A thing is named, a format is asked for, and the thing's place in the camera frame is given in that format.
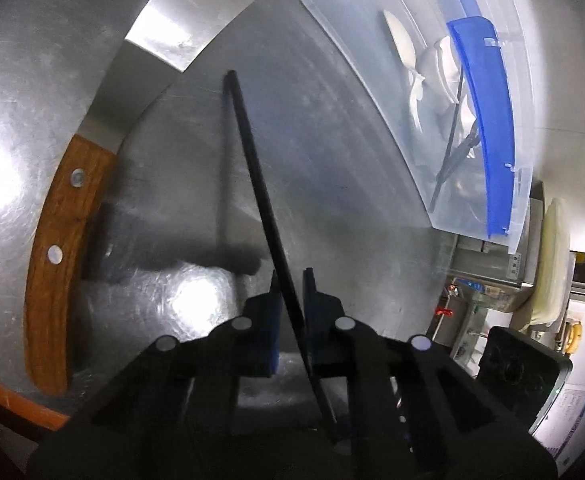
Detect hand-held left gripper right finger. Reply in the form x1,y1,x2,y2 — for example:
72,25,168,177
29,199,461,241
302,267,558,480

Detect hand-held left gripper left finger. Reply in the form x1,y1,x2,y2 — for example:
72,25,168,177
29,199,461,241
27,270,280,480

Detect black chopstick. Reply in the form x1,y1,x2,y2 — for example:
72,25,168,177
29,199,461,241
222,70,348,453
429,72,465,211

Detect metal peeler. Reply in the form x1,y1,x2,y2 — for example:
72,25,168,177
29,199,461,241
437,130,480,186

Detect clear plastic box blue handles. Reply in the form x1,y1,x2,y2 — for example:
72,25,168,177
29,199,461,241
296,0,535,256

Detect white rice paddle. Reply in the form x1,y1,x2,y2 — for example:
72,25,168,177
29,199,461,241
382,10,425,131

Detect white printed sheet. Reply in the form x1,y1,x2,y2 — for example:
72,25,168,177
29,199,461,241
529,385,585,466

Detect stainless steel appliance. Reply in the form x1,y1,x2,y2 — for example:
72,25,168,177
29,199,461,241
429,182,545,361

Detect cream plastic tray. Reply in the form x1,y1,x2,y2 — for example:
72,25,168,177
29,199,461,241
515,197,573,333

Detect steel spatula wooden handle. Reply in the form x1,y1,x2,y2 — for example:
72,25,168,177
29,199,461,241
25,0,305,396

